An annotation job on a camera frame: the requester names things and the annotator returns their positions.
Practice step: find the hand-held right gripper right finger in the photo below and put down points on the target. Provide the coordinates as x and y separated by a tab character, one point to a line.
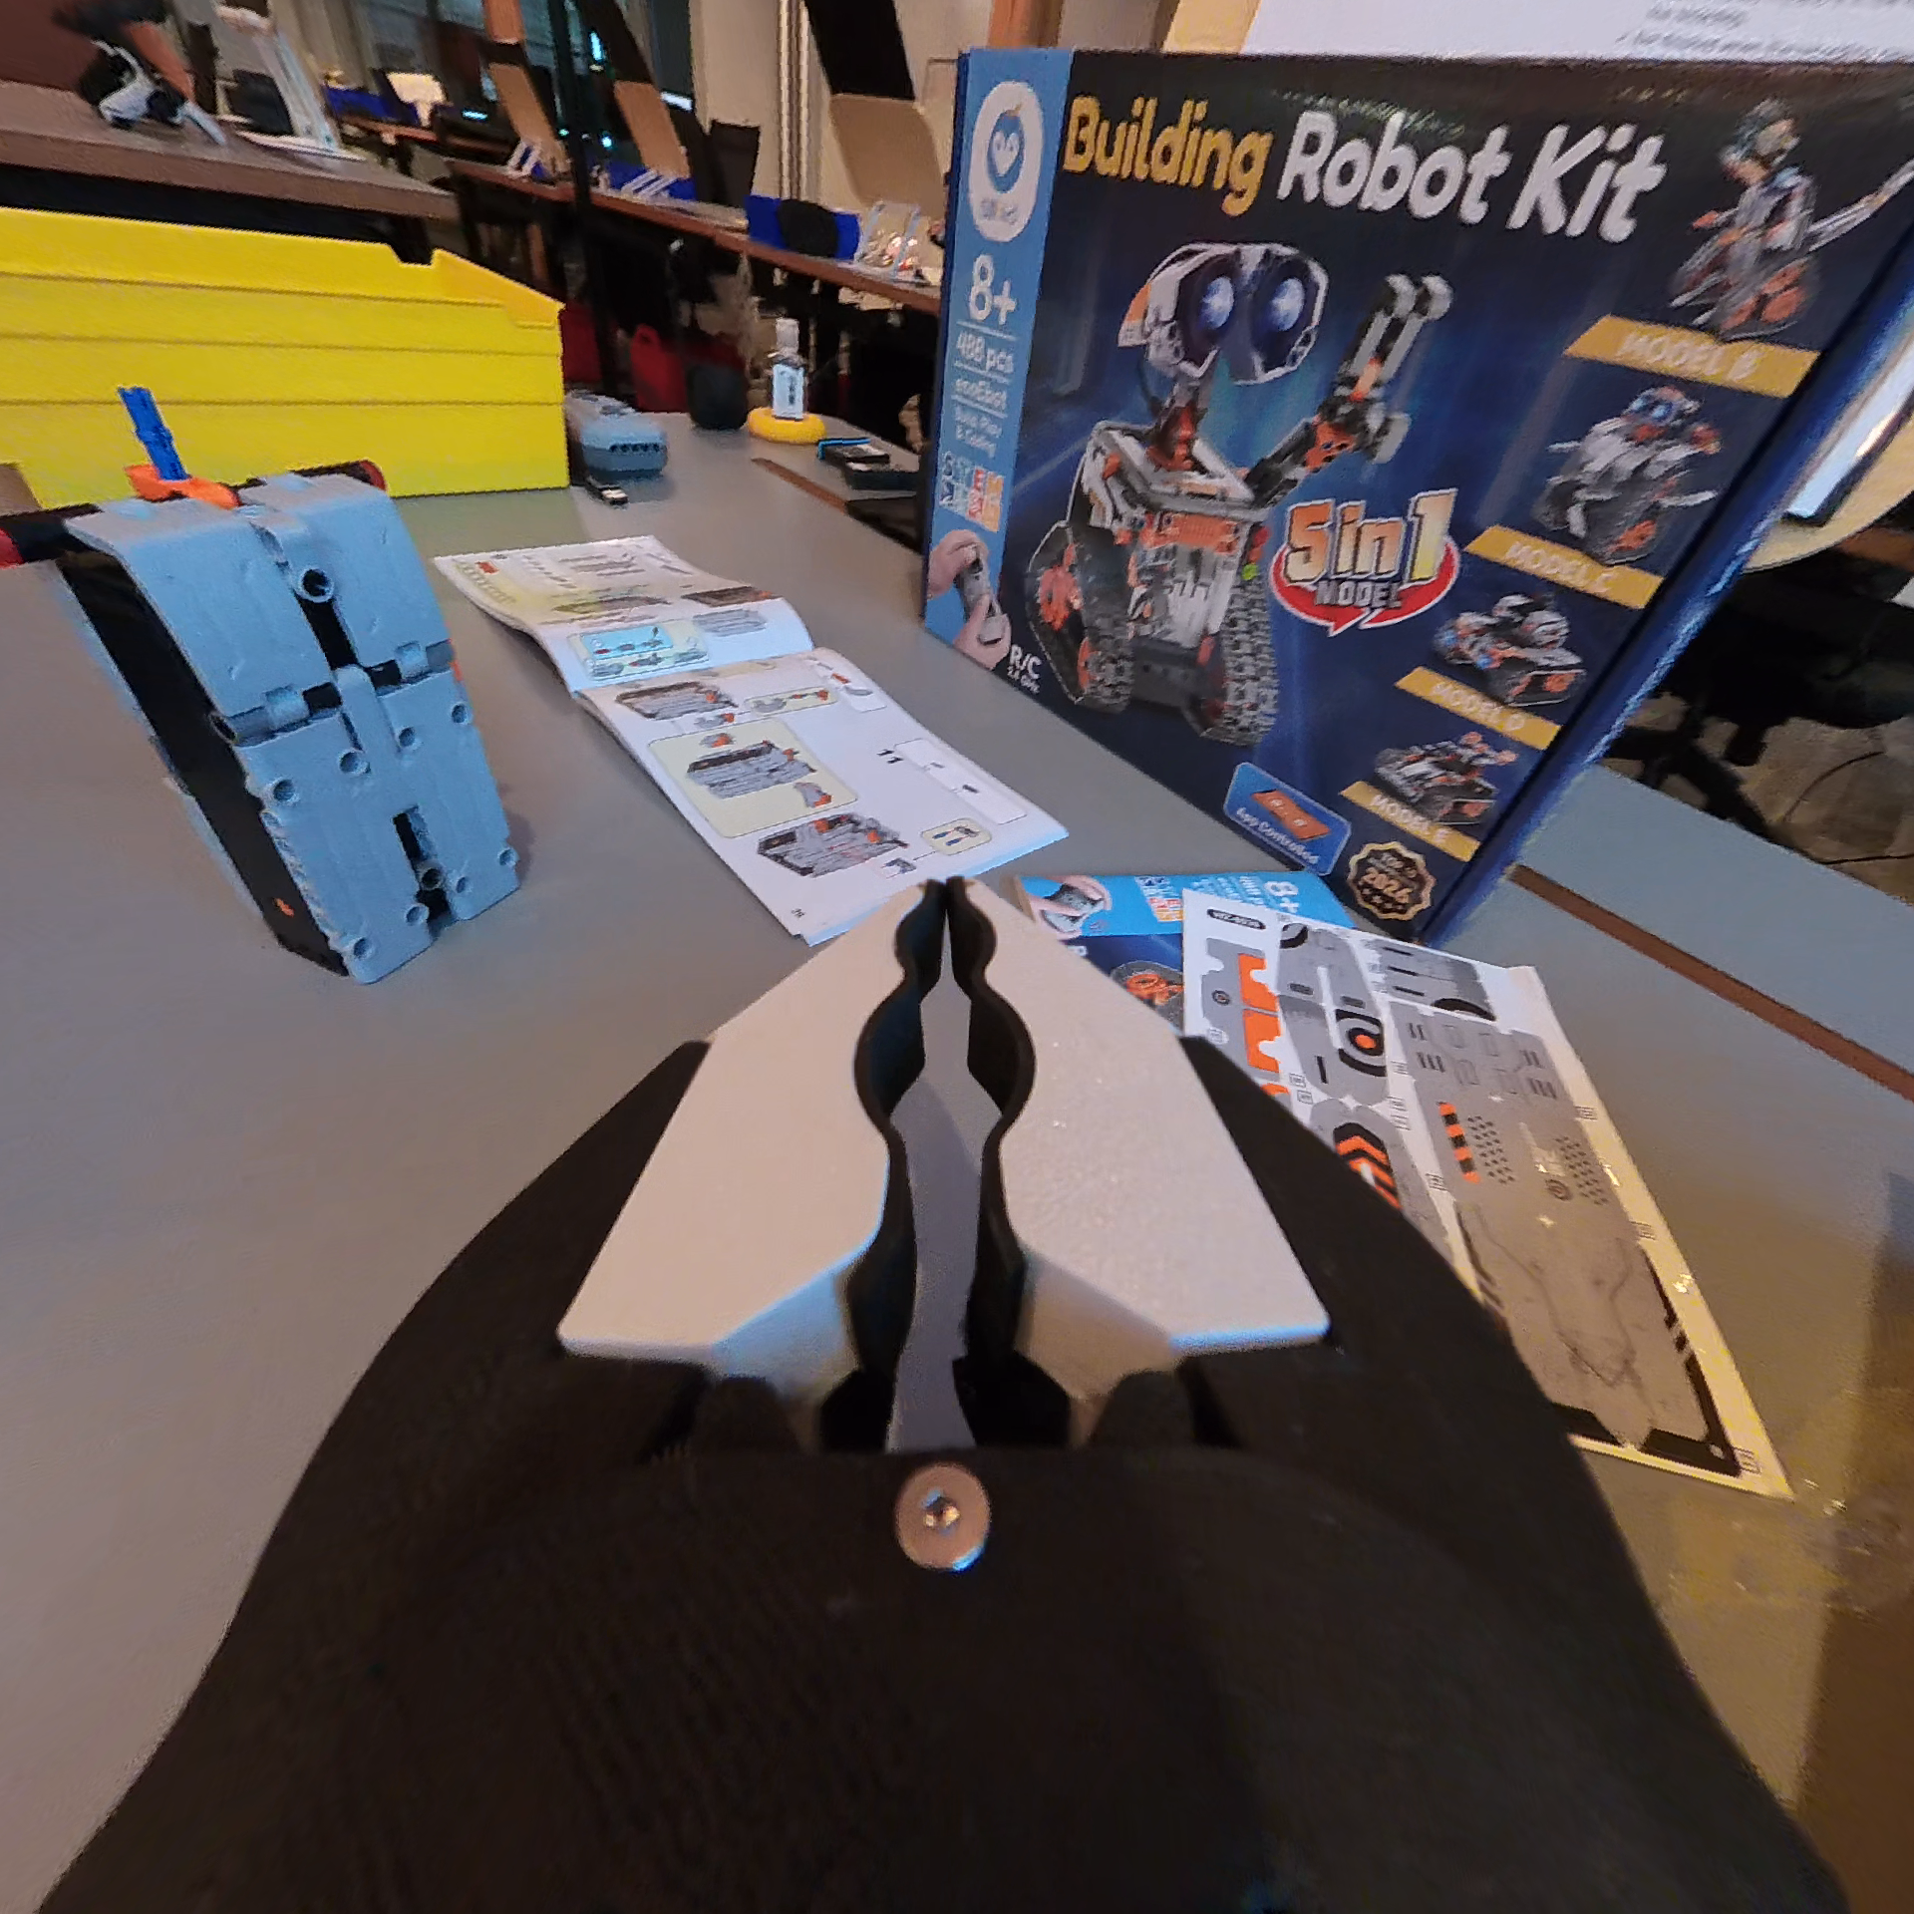
1150	1183

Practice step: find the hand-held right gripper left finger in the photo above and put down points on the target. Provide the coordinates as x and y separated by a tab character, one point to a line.
747	1183

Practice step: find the grey brick robot assembly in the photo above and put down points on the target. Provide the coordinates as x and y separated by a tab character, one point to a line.
344	718

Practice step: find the grey desk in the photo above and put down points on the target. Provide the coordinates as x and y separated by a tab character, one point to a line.
300	1197

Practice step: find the blue manual booklet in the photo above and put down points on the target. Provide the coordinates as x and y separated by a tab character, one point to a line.
1107	927

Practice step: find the sticker sheet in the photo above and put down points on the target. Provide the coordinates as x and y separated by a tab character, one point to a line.
1494	1120

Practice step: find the open instruction booklet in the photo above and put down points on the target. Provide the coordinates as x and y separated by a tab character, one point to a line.
839	777

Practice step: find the small black box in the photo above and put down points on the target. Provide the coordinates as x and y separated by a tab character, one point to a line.
854	451
879	480

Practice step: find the yellow tape roll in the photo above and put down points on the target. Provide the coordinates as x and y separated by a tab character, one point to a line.
786	426

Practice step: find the grey battery box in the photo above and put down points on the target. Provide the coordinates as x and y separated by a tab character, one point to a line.
617	438

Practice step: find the blue robot kit box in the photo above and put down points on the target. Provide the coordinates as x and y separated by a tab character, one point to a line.
1347	448

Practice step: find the black round pouch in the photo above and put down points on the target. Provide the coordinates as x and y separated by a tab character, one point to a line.
717	399

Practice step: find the clear sanitizer bottle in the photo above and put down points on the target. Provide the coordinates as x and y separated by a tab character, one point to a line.
788	374

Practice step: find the red bag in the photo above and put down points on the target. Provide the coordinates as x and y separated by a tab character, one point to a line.
662	371

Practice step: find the yellow plastic bin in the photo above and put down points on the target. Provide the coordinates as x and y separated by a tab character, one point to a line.
300	374

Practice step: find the blue plastic bin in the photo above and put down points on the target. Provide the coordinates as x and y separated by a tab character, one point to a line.
770	225

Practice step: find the wooden background table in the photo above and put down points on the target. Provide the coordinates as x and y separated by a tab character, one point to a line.
673	210

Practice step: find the grey background table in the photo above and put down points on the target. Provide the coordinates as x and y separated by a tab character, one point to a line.
225	157

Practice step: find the black and white tool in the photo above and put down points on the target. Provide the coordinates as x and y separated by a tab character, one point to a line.
150	94

